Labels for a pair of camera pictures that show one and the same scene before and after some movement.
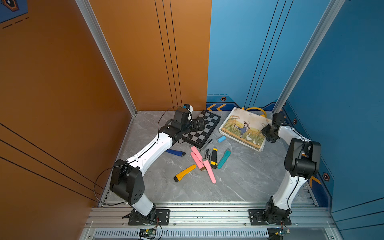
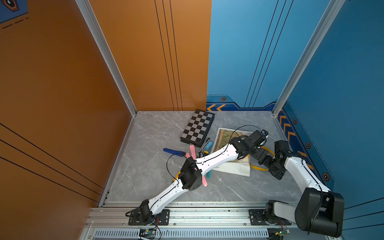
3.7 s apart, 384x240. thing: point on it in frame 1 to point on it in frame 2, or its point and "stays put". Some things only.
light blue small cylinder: [221, 139] to [210, 144]
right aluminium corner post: [332, 11] stays put
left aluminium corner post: [88, 12] stays put
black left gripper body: [195, 127] to [258, 153]
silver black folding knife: [207, 154] to [200, 154]
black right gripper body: [266, 131] to [276, 169]
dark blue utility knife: [175, 152] stays put
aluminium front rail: [210, 221] stays put
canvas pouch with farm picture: [245, 127] to [240, 166]
